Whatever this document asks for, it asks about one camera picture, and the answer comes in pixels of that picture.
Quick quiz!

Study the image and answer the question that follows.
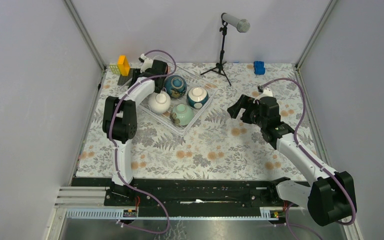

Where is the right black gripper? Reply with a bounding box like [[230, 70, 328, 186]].
[[226, 94, 267, 128]]

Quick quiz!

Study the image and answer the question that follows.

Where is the light green celadon bowl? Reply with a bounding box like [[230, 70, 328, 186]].
[[169, 103, 195, 127]]

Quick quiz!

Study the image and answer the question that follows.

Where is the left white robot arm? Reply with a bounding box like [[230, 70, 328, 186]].
[[102, 60, 170, 206]]

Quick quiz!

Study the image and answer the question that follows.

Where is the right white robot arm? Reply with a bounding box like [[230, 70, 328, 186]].
[[227, 95, 357, 226]]

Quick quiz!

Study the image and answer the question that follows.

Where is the dark teal floral bowl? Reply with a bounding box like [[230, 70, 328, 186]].
[[164, 75, 187, 99]]

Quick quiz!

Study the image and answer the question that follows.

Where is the white ribbed bowl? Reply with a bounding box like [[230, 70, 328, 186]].
[[147, 91, 171, 115]]

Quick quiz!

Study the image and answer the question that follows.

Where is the yellow toy block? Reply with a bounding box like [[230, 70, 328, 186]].
[[117, 55, 130, 77]]

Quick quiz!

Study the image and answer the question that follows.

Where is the dark grey building plate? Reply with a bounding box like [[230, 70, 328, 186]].
[[117, 68, 134, 86]]

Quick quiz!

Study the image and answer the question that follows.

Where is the blue toy block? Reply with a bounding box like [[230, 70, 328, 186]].
[[253, 61, 266, 75]]

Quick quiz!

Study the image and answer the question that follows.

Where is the teal white spotted bowl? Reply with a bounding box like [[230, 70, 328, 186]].
[[186, 86, 209, 109]]

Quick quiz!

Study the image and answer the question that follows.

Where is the lime green toy block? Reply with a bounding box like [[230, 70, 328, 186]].
[[108, 64, 121, 75]]

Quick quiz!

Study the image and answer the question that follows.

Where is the grey microphone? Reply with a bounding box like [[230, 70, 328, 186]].
[[221, 12, 251, 33]]

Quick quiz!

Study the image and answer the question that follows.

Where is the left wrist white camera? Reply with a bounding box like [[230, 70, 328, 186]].
[[138, 53, 154, 73]]

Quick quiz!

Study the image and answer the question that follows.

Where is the wrist white camera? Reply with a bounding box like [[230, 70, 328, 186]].
[[138, 53, 154, 73], [257, 85, 274, 99]]

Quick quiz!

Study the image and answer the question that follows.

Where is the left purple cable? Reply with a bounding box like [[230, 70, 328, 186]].
[[107, 49, 178, 235]]

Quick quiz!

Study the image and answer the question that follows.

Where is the purple cable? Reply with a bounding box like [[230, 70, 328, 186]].
[[257, 77, 358, 240], [107, 49, 178, 235]]

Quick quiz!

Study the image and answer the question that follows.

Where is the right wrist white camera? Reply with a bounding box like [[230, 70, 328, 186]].
[[257, 85, 274, 99]]

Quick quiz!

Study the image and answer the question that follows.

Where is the white wire dish rack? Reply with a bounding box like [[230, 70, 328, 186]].
[[138, 66, 217, 137]]

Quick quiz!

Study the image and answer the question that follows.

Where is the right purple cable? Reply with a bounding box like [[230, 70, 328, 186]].
[[257, 77, 358, 240]]

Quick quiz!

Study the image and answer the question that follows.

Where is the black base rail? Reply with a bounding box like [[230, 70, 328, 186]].
[[71, 177, 310, 219]]

